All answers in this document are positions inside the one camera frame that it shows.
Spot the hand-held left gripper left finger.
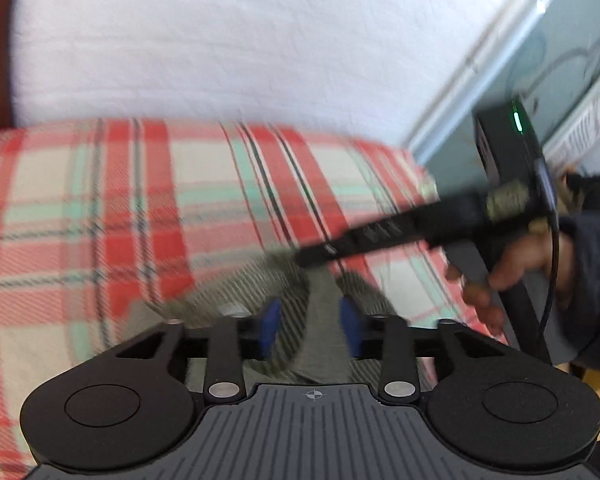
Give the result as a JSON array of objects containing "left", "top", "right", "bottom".
[{"left": 115, "top": 297, "right": 282, "bottom": 403}]

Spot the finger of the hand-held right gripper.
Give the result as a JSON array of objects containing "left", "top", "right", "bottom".
[{"left": 296, "top": 210, "right": 431, "bottom": 268}]

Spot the person's right forearm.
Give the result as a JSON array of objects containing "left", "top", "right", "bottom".
[{"left": 550, "top": 175, "right": 600, "bottom": 373}]

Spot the light blue cartoon cabinet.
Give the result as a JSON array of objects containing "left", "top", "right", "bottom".
[{"left": 415, "top": 0, "right": 600, "bottom": 196}]

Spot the checkered green white cloth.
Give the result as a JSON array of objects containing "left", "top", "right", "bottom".
[{"left": 125, "top": 250, "right": 421, "bottom": 386}]

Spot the white door trim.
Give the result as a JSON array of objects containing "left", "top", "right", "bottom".
[{"left": 400, "top": 0, "right": 581, "bottom": 161}]

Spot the person's right hand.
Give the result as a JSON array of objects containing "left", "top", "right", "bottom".
[{"left": 445, "top": 230, "right": 578, "bottom": 336}]

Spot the red plaid blanket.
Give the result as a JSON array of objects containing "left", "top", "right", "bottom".
[{"left": 0, "top": 117, "right": 511, "bottom": 480}]

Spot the black cable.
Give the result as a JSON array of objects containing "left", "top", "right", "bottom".
[{"left": 530, "top": 157, "right": 566, "bottom": 356}]

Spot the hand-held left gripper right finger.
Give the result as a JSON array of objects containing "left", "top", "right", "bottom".
[{"left": 339, "top": 296, "right": 506, "bottom": 403}]

